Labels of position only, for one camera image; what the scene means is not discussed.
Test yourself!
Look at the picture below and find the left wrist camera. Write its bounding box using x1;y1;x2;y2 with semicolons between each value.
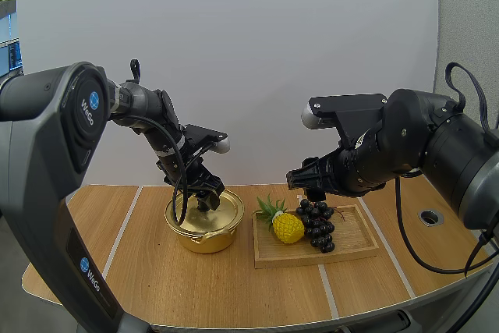
182;123;232;154

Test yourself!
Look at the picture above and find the bunch of dark toy grapes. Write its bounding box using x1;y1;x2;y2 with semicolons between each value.
295;198;337;253

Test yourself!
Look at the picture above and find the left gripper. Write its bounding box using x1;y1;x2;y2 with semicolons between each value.
157;148;225;211

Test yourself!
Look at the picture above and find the black cable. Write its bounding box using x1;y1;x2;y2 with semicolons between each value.
111;115;189;226
394;175;493;275
469;231;499;333

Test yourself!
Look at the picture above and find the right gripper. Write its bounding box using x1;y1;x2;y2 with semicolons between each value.
285;148;354;203

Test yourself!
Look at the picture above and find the gold pot with two handles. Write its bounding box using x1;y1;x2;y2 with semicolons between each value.
165;192;246;255

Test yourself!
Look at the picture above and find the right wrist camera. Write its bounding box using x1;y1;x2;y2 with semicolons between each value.
300;93;389;147

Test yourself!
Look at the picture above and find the yellow toy pineapple green crown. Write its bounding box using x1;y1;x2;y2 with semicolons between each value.
255;193;306;245

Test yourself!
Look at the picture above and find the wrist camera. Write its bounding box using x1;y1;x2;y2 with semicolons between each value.
300;93;389;147
182;123;232;154

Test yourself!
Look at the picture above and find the gold lid with black knob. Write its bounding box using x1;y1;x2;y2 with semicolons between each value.
165;188;245;233

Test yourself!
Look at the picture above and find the shallow wooden tray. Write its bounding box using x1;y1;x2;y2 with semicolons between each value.
251;204;380;270

